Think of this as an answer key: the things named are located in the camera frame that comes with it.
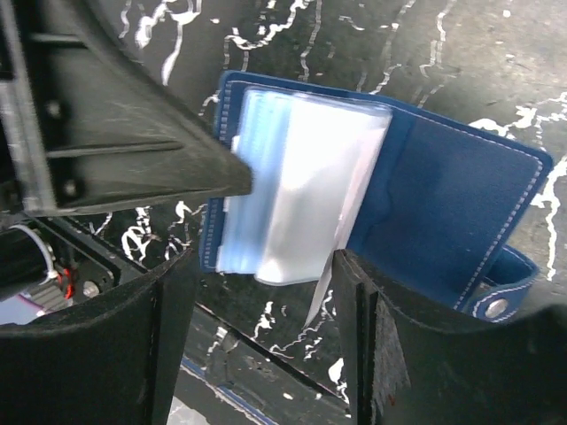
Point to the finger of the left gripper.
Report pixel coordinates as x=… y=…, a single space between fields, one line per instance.
x=86 y=130

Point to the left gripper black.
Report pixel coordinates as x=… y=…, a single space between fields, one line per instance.
x=49 y=264

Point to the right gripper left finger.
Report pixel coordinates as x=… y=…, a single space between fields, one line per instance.
x=113 y=359

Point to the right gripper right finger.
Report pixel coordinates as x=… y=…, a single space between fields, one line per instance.
x=408 y=360

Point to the blue card holder wallet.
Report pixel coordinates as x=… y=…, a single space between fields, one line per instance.
x=429 y=201

